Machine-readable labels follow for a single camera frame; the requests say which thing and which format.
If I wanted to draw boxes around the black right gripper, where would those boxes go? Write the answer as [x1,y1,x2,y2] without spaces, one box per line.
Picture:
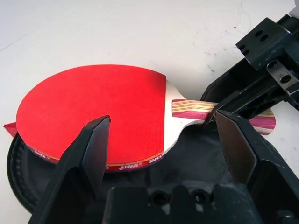
[201,14,299,121]

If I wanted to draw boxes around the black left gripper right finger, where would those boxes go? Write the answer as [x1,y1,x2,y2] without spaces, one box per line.
[214,111,299,224]

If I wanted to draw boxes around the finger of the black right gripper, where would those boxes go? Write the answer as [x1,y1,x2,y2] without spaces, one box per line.
[202,109,217,128]

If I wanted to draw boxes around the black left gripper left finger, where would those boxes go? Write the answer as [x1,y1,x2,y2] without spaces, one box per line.
[29,115,111,224]

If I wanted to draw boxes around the red ping-pong paddle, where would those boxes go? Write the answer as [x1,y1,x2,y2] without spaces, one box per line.
[16,64,277,173]

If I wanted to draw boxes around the black and red paddle case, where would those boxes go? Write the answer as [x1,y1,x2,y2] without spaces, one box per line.
[3,121,236,215]

